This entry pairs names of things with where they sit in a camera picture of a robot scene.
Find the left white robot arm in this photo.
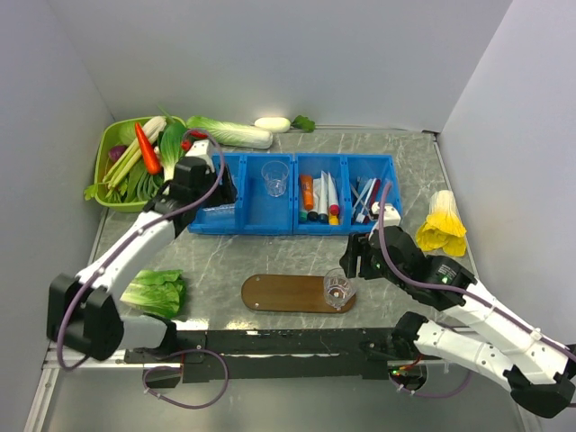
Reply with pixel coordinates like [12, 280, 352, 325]
[47, 157, 232, 362]

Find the brown wooden oval tray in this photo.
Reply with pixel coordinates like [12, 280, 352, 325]
[240, 274, 357, 314]

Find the white blue toothbrush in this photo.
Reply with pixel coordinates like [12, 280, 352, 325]
[352, 176, 376, 224]

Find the blue storage bin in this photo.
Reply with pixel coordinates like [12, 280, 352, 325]
[292, 153, 403, 236]
[188, 152, 294, 236]

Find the orange carrot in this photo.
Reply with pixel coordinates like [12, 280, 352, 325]
[135, 122, 162, 176]

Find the white toothpaste tube blue cap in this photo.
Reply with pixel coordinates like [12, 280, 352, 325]
[321, 171, 340, 217]

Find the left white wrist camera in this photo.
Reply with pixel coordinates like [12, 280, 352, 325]
[184, 139, 215, 173]

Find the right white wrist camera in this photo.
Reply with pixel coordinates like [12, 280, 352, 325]
[371, 202, 401, 227]

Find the green lettuce head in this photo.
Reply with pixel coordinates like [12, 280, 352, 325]
[121, 269, 187, 319]

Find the grey toothbrush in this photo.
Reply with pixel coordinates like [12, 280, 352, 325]
[351, 176, 370, 218]

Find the red chili pepper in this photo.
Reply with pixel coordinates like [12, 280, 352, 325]
[188, 130, 208, 140]

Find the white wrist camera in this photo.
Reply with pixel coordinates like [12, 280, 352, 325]
[371, 202, 401, 227]
[184, 139, 215, 173]

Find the clear square organizer tray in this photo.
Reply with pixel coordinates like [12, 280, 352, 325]
[202, 203, 235, 223]

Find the white green leek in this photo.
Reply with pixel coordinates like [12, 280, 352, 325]
[103, 116, 167, 190]

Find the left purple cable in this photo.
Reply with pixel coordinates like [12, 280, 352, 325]
[57, 139, 226, 372]

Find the clear plastic cup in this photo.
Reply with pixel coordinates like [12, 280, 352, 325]
[323, 267, 356, 311]
[261, 160, 289, 198]

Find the green bean bunch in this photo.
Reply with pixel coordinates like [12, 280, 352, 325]
[105, 160, 164, 203]

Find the yellow baby cabbage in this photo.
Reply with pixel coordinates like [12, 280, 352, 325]
[416, 190, 466, 257]

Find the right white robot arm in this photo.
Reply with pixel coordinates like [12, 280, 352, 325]
[339, 226, 575, 419]

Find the aluminium rail frame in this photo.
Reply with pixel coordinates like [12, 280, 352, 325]
[22, 341, 127, 432]

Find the orange toothpaste tube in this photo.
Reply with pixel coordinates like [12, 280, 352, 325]
[299, 175, 314, 212]

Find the purple onion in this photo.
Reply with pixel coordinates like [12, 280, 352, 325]
[108, 145, 127, 163]

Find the napa cabbage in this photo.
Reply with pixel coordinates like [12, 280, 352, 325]
[185, 115, 274, 149]

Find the yellow cap small tube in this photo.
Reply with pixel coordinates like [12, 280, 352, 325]
[328, 214, 339, 226]

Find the red toothbrush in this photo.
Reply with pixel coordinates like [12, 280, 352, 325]
[364, 178, 381, 223]

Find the white red toothpaste tube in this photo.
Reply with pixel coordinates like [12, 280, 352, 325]
[309, 176, 329, 224]

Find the black base frame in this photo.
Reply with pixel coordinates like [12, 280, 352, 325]
[124, 328, 419, 383]

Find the white radish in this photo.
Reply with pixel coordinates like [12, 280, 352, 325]
[254, 115, 316, 133]

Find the left blue storage bin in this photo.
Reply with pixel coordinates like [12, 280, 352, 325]
[188, 152, 294, 236]

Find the bok choy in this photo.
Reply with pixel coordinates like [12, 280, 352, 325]
[159, 121, 186, 182]

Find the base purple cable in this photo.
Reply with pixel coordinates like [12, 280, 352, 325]
[141, 348, 230, 410]

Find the right blue storage bin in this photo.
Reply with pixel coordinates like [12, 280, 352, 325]
[292, 153, 403, 236]

